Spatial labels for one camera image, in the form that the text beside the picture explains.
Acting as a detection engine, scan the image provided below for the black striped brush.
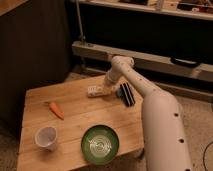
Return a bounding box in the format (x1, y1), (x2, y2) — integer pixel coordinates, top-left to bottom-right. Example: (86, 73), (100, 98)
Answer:
(116, 83), (135, 107)

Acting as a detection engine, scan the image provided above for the vertical metal pole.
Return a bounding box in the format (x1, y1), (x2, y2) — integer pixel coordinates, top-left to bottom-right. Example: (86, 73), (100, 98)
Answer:
(75, 0), (85, 44)

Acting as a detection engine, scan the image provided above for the orange carrot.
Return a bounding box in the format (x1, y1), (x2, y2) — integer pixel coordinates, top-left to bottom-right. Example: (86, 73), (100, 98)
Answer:
(48, 102), (64, 120)

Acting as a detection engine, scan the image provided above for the metal shelf frame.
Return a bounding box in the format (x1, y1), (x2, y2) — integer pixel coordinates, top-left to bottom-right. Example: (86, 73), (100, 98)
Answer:
(71, 41), (213, 102)

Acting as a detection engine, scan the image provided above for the wooden table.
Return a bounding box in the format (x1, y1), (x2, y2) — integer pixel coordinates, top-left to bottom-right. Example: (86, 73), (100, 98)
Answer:
(17, 76), (144, 171)

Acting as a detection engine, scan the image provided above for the white cup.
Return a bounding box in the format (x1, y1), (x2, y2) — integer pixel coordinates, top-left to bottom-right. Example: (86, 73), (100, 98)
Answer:
(34, 126), (58, 151)

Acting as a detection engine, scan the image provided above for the green ceramic bowl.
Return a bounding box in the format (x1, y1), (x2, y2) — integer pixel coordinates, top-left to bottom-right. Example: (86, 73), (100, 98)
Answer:
(81, 125), (120, 165)

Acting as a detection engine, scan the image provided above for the white plastic bottle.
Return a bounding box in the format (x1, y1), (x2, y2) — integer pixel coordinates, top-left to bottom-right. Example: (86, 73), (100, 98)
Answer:
(87, 85), (110, 97)

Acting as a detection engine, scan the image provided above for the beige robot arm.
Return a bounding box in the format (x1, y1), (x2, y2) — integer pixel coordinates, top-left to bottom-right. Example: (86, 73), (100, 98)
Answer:
(105, 55), (193, 171)

